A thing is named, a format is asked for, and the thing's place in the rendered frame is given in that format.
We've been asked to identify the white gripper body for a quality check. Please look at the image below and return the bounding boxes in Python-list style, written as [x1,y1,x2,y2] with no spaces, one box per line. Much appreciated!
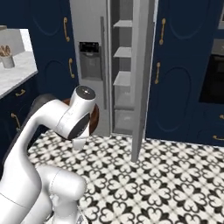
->
[72,136,88,151]

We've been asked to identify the clear fridge drawer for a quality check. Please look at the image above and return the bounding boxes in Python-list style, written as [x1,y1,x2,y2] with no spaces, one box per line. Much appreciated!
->
[113,86,136,111]
[113,108,135,135]

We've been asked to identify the grey fridge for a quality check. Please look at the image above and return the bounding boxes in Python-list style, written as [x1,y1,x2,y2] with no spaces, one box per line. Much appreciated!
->
[69,0,158,163]

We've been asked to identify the grey fridge shelf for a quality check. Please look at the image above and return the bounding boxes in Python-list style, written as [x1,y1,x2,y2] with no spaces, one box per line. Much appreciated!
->
[112,70,132,88]
[113,19,133,29]
[113,46,133,59]

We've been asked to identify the grey open fridge door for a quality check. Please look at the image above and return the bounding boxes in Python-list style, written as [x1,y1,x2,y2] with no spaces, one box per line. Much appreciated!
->
[130,0,158,163]

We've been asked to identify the grey fridge door with dispenser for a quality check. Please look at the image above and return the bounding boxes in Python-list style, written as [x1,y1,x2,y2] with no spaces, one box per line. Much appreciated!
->
[69,0,112,137]

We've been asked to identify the navy cupboard door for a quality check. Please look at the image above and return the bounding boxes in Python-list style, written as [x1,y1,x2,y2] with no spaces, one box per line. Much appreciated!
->
[33,52,81,103]
[156,0,224,57]
[0,0,74,55]
[144,55,207,144]
[0,100,40,176]

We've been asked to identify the navy drawer front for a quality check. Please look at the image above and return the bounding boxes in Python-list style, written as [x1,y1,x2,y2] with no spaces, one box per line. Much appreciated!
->
[0,76,39,110]
[187,103,224,146]

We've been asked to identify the grey utensil pot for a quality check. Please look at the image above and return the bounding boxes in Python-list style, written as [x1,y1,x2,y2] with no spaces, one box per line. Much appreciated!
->
[0,54,16,69]

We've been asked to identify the wooden utensils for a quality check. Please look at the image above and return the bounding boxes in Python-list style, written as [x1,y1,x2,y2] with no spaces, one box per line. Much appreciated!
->
[0,45,12,58]

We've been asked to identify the black built-in oven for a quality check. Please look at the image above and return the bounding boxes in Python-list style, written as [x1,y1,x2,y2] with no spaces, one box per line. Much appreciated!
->
[199,38,224,105]

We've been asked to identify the gold cupboard handle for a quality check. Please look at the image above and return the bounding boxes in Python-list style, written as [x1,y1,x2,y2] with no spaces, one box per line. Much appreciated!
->
[10,112,22,131]
[62,17,71,43]
[154,61,162,85]
[67,58,75,80]
[158,17,167,46]

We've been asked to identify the grey fridge door handle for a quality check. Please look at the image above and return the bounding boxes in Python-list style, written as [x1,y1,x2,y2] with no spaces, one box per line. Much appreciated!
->
[100,16,108,110]

